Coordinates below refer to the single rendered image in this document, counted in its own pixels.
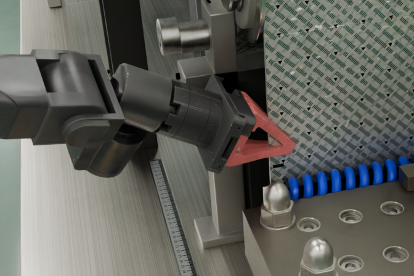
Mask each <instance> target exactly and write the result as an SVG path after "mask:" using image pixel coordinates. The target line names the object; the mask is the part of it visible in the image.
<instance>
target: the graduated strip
mask: <svg viewBox="0 0 414 276"><path fill-rule="evenodd" d="M148 165H149V167H150V171H151V174H152V178H153V182H154V185H155V189H156V193H157V196H158V200H159V203H160V207H161V211H162V214H163V218H164V222H165V224H166V229H167V231H168V235H169V240H170V242H171V246H172V250H173V253H174V257H175V260H176V264H177V268H178V271H179V275H180V276H199V274H198V271H197V267H196V265H195V261H194V259H193V255H192V252H191V249H190V245H189V242H188V239H187V236H186V233H185V230H184V226H183V223H182V220H181V216H180V214H179V210H178V207H177V204H176V201H175V198H174V194H173V191H172V188H171V184H170V182H169V178H168V175H167V172H166V168H165V166H164V163H163V159H159V160H152V161H148Z"/></svg>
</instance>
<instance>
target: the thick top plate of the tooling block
mask: <svg viewBox="0 0 414 276"><path fill-rule="evenodd" d="M292 201H293V202H294V215H295V216H296V223H295V225H294V226H293V227H292V228H291V229H289V230H286V231H283V232H273V231H269V230H267V229H265V228H263V226H262V225H261V223H260V217H261V206H260V207H255V208H250V209H244V210H243V211H242V213H243V231H244V240H245V255H246V258H247V260H248V262H249V265H250V267H251V270H252V272H253V275H254V276H298V275H299V272H300V264H301V261H302V257H303V251H304V247H305V245H306V243H307V242H308V241H309V240H310V239H311V238H314V237H323V238H325V239H326V240H328V241H329V243H330V244H331V246H332V248H333V256H334V257H336V271H337V273H338V275H339V276H414V190H412V191H407V190H406V189H405V187H404V186H403V185H402V184H401V183H400V181H399V180H397V181H391V182H385V183H382V184H375V185H369V186H366V187H359V188H356V189H349V190H343V191H340V192H333V193H328V194H323V195H317V196H314V197H307V198H302V199H297V200H292Z"/></svg>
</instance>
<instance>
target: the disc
mask: <svg viewBox="0 0 414 276"><path fill-rule="evenodd" d="M265 14H266V0H256V13H255V18H254V23H253V25H252V27H251V28H246V29H241V28H240V29H241V32H242V34H243V35H244V37H245V39H246V40H247V41H248V42H249V43H251V44H256V43H258V42H259V40H260V38H261V36H262V33H263V29H264V22H265Z"/></svg>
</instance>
